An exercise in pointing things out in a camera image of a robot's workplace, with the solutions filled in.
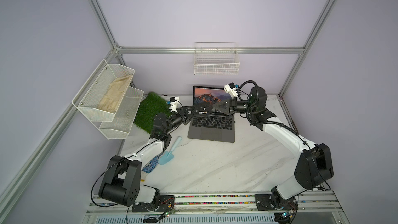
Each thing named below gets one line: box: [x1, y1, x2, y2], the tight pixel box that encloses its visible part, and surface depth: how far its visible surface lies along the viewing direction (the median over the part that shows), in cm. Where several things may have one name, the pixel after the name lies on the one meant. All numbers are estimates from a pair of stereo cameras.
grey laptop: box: [187, 85, 236, 144], surface depth 103 cm
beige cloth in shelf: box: [97, 74, 133, 113], surface depth 81 cm
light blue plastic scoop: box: [158, 136, 183, 165], surface depth 91 cm
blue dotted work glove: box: [140, 151, 166, 182], surface depth 86 cm
